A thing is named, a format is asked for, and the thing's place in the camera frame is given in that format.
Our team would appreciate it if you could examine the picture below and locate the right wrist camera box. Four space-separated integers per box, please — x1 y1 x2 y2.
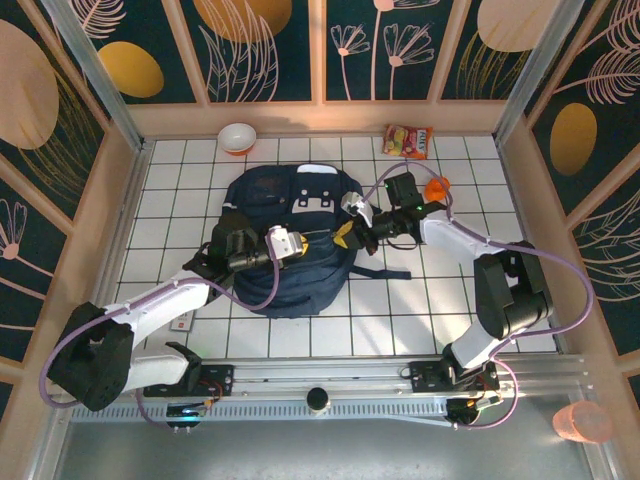
340 190 376 226

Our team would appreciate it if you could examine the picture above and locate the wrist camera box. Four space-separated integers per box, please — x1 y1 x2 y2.
340 190 376 226
266 225 299 261

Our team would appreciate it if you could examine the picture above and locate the white bowl with orange rim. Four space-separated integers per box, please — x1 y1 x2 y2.
217 122 259 158

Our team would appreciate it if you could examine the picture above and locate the navy blue student backpack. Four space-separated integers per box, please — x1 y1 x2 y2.
222 163 413 319

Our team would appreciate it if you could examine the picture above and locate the small orange round object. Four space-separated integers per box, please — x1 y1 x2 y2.
424 177 452 204

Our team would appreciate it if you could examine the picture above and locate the aluminium frame post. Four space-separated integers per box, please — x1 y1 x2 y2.
39 0 147 151
493 0 586 146

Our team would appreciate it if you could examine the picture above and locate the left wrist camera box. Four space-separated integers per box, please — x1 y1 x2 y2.
266 225 299 261

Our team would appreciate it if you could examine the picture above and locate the black round knob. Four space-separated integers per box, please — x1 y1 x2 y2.
305 385 332 417

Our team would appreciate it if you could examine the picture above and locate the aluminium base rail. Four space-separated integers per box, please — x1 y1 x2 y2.
49 353 596 400

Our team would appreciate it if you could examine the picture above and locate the slotted metal cable tray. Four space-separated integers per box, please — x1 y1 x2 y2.
69 399 451 424

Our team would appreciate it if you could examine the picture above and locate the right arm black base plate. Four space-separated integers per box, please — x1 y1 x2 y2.
408 360 501 396

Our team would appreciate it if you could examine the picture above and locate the pink translucent cup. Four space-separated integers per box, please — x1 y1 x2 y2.
551 399 615 445

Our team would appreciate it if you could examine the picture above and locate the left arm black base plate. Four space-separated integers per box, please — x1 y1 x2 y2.
143 363 236 399

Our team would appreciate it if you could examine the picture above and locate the red fruit candy bag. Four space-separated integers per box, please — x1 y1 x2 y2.
382 123 434 161

